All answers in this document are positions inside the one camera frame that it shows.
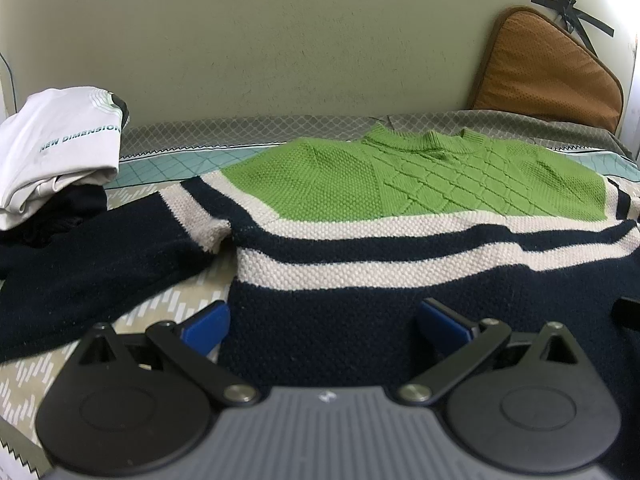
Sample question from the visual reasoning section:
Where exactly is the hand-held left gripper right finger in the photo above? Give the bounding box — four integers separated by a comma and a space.
398, 298, 582, 406

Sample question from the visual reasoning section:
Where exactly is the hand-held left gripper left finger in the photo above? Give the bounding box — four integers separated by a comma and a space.
75, 300, 262, 407

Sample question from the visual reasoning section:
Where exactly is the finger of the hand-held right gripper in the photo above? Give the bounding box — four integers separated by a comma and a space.
612, 297, 640, 332

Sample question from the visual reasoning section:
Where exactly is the green navy cream knit sweater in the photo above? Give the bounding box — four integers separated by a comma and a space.
0, 127, 640, 397

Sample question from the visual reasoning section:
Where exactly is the patterned bed sheet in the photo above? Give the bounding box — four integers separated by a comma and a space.
0, 109, 640, 480

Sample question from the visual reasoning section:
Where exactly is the dark cloth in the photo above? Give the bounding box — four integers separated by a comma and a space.
0, 184, 109, 252

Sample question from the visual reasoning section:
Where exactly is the folded white printed t-shirt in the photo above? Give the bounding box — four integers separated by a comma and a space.
0, 87, 132, 232

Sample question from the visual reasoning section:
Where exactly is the brown cushion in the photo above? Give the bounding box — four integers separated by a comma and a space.
472, 5, 625, 134

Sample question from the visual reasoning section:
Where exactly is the black tape cross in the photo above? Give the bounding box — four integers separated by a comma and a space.
530, 0, 615, 57

